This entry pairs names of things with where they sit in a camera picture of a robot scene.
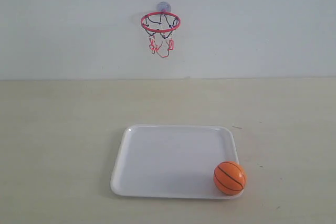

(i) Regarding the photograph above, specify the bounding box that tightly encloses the small orange toy basketball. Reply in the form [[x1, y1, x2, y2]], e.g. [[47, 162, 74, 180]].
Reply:
[[213, 161, 247, 196]]

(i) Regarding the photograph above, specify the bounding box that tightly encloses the red mini basketball hoop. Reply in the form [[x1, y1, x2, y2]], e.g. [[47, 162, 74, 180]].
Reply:
[[140, 11, 181, 58]]

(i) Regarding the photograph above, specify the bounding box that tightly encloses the white plastic tray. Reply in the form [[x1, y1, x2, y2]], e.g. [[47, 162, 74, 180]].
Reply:
[[110, 124, 240, 200]]

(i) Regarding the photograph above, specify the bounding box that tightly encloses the clear suction cup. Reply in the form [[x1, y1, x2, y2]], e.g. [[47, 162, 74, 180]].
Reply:
[[156, 2, 171, 13]]

